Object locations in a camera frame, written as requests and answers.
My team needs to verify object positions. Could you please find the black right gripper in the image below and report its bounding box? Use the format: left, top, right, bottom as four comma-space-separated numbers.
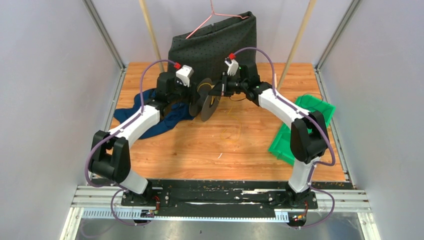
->
208, 71, 248, 98

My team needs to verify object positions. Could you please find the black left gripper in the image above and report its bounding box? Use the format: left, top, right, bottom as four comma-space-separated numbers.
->
168, 76, 200, 106

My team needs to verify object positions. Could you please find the black cable spool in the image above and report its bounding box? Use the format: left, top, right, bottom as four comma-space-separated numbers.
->
189, 78, 220, 122

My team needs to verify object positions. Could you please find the yellow cable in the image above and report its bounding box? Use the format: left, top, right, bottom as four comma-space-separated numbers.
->
220, 96, 248, 144

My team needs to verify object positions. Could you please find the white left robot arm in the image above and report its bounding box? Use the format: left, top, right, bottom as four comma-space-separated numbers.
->
86, 65, 194, 206

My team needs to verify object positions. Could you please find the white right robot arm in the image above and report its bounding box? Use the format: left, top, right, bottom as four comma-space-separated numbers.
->
209, 59, 329, 208

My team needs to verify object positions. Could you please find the blue cloth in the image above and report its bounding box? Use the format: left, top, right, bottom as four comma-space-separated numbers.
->
113, 93, 195, 140

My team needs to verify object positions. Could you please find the dark dotted fabric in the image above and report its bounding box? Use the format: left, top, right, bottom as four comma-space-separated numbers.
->
167, 11, 257, 84

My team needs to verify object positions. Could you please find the green plastic bin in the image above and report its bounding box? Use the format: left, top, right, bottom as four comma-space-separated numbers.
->
267, 94, 337, 167

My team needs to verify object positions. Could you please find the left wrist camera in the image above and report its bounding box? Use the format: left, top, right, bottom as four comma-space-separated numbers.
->
174, 62, 194, 87

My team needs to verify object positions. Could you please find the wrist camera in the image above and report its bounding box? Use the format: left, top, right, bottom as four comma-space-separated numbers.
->
224, 53, 240, 76
174, 62, 194, 87

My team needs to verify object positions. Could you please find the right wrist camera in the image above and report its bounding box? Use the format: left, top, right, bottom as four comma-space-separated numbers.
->
224, 53, 240, 76

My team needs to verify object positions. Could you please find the pink wire hanger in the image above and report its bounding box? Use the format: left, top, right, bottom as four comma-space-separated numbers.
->
185, 0, 251, 40

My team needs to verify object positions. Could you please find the wooden frame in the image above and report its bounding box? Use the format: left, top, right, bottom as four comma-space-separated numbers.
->
138, 0, 317, 90

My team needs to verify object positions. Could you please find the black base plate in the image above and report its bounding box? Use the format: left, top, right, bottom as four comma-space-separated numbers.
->
119, 179, 318, 219

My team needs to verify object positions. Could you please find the aluminium rail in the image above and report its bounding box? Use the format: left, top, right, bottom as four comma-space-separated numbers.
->
60, 185, 380, 240

